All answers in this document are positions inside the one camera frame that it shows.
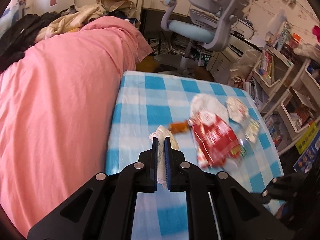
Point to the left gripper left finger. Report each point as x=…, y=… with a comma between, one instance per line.
x=147, y=182

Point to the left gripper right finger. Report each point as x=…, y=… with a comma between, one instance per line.
x=176, y=180

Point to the white tissue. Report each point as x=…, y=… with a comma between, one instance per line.
x=161, y=134

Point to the orange peel piece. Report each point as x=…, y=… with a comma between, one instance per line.
x=179, y=127

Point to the red snack bag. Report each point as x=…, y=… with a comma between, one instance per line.
x=217, y=144

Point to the large white paper towel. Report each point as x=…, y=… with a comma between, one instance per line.
x=210, y=104

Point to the white red wrapper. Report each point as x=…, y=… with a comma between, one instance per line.
x=237, y=110

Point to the clear plastic wrapper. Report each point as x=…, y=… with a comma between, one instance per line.
x=252, y=130

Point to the pink duvet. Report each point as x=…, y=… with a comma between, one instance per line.
x=56, y=111

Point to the white drawer cabinet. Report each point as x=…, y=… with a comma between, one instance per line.
x=236, y=60

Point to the yellow blue box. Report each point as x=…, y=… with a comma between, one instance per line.
x=308, y=147

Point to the white shelf rack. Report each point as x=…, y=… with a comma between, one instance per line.
x=286, y=88

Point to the beige clothes pile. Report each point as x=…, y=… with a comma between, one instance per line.
x=70, y=22

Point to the grey blue office chair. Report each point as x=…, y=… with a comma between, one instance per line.
x=183, y=65

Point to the black clothes pile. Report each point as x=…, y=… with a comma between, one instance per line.
x=21, y=36

